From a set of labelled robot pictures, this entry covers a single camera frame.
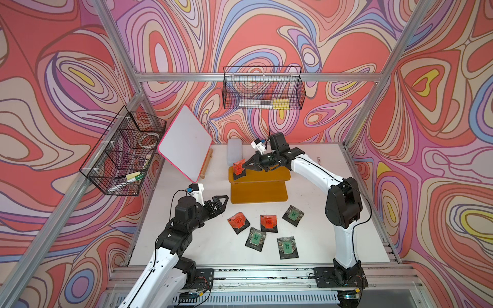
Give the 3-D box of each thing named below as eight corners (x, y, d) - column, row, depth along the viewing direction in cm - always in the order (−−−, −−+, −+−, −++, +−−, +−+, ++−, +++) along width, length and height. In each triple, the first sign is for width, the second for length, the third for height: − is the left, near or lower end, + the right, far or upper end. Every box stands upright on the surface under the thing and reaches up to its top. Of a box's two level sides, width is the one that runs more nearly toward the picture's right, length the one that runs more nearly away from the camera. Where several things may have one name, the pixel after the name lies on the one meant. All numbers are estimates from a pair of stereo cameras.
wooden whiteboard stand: (201, 178, 105) (200, 173, 102) (210, 153, 117) (209, 148, 114) (205, 179, 105) (203, 174, 102) (213, 153, 117) (212, 148, 114)
